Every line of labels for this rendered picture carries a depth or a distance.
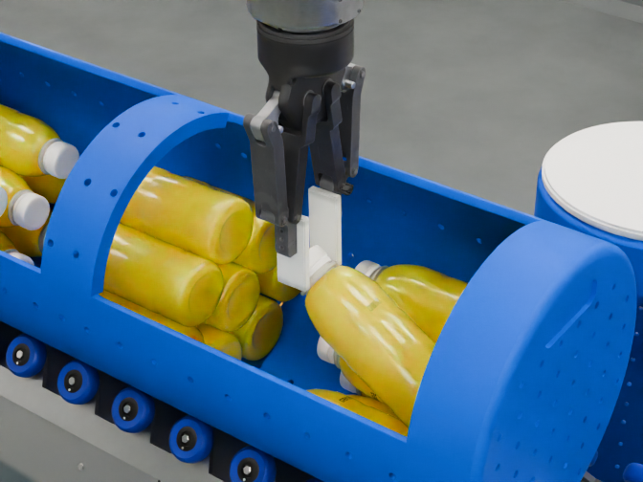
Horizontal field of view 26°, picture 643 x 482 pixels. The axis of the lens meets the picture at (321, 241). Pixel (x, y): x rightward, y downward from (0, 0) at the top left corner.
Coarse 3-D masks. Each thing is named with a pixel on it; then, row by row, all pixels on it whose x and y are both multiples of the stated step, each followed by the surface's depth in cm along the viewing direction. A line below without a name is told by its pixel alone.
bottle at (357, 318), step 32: (320, 288) 116; (352, 288) 116; (320, 320) 117; (352, 320) 115; (384, 320) 115; (352, 352) 116; (384, 352) 115; (416, 352) 115; (384, 384) 115; (416, 384) 114
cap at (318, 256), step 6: (318, 246) 119; (312, 252) 118; (318, 252) 118; (324, 252) 119; (312, 258) 117; (318, 258) 118; (324, 258) 118; (312, 264) 117; (318, 264) 117; (312, 270) 117
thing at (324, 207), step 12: (312, 192) 118; (324, 192) 117; (312, 204) 118; (324, 204) 117; (336, 204) 117; (312, 216) 119; (324, 216) 118; (336, 216) 117; (312, 228) 120; (324, 228) 119; (336, 228) 118; (312, 240) 120; (324, 240) 119; (336, 240) 119; (336, 252) 119
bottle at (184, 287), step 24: (120, 240) 132; (144, 240) 132; (120, 264) 131; (144, 264) 130; (168, 264) 129; (192, 264) 128; (216, 264) 131; (120, 288) 132; (144, 288) 130; (168, 288) 128; (192, 288) 128; (216, 288) 131; (168, 312) 129; (192, 312) 130
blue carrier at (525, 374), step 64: (0, 64) 163; (64, 64) 151; (64, 128) 162; (128, 128) 129; (192, 128) 130; (64, 192) 127; (128, 192) 125; (384, 192) 134; (448, 192) 121; (0, 256) 132; (64, 256) 127; (384, 256) 140; (448, 256) 135; (512, 256) 110; (576, 256) 109; (0, 320) 142; (64, 320) 130; (128, 320) 123; (448, 320) 107; (512, 320) 105; (576, 320) 112; (192, 384) 122; (256, 384) 116; (320, 384) 140; (448, 384) 106; (512, 384) 105; (576, 384) 117; (256, 448) 125; (320, 448) 115; (384, 448) 110; (448, 448) 106; (512, 448) 109; (576, 448) 122
